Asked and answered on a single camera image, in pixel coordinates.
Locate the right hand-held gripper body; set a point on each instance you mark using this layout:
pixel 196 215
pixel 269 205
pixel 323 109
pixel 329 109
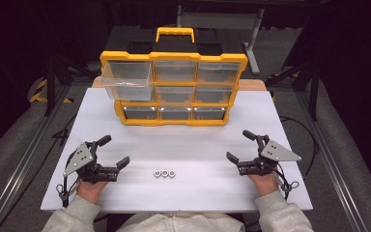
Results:
pixel 275 152

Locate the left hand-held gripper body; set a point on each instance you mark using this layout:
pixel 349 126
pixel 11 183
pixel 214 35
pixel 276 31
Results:
pixel 81 158

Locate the silver hex nut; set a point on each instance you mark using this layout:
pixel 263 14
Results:
pixel 164 173
pixel 157 173
pixel 172 173

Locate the clear plastic drawer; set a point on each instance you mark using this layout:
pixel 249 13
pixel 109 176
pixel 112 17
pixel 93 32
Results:
pixel 127 77

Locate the yellow black drawer organizer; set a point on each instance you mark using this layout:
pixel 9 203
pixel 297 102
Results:
pixel 175 56

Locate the person's right hand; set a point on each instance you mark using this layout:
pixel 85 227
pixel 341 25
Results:
pixel 264 183

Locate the person's left hand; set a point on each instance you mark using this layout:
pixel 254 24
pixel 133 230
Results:
pixel 89 190

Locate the set of closed clear drawers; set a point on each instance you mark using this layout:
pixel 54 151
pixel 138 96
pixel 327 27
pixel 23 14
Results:
pixel 218 73

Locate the black tripod stand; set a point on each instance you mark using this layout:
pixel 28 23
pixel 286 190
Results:
pixel 50 83
pixel 314 87

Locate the person's grey sweater torso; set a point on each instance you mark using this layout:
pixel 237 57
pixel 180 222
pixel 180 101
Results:
pixel 180 224

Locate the grey metal stand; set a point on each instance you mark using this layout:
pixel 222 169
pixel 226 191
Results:
pixel 252 42

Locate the metal floor rail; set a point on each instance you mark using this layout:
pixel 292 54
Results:
pixel 22 164
pixel 331 164

